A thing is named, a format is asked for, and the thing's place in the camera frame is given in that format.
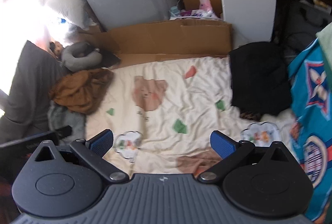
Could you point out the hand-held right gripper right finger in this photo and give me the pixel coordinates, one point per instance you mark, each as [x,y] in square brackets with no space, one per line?
[223,145]

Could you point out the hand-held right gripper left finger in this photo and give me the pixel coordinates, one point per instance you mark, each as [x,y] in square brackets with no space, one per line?
[102,142]

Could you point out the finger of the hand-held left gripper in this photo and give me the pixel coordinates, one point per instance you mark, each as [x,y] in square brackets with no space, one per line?
[63,132]

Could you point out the brown printed t-shirt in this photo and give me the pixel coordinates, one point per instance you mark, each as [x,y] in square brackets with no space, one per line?
[80,89]

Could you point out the black knit clothes pile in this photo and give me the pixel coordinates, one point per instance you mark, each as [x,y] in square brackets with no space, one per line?
[259,76]

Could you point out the leopard print cloth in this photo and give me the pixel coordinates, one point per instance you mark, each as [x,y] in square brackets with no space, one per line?
[250,116]

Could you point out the dark grey bed pillow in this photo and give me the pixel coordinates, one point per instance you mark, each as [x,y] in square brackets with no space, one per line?
[28,84]

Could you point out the cream printed bed sheet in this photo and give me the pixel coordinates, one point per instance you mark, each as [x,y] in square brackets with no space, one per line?
[168,99]

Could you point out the grey neck pillow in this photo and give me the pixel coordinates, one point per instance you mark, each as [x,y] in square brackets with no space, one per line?
[77,58]

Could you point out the black garment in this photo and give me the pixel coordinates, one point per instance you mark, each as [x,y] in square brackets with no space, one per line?
[110,58]

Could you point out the teal printed blanket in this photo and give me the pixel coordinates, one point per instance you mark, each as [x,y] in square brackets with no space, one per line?
[311,110]

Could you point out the flat cardboard sheet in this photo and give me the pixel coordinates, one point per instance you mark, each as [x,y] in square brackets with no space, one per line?
[168,37]

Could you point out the colourful packets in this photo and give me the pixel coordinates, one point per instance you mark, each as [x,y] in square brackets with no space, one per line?
[197,14]

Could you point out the pink plush toy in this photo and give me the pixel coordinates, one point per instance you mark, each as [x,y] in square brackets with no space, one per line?
[205,5]

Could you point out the teal cup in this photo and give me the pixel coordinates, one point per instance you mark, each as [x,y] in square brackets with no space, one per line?
[174,11]

